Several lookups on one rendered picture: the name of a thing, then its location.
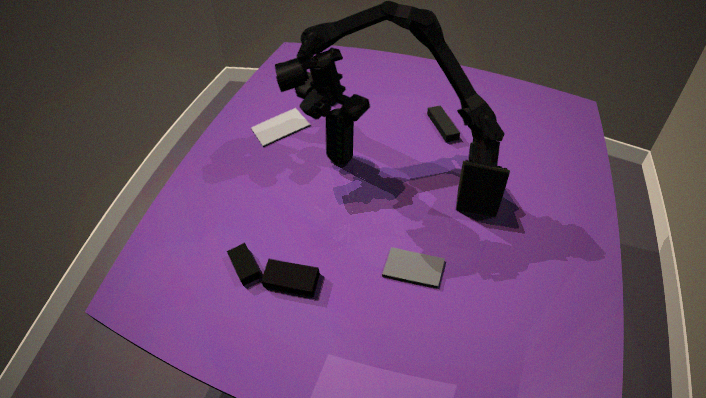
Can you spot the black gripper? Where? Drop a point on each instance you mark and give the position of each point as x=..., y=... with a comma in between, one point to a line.
x=352, y=108

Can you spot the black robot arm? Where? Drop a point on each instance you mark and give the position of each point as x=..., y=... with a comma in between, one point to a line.
x=423, y=24

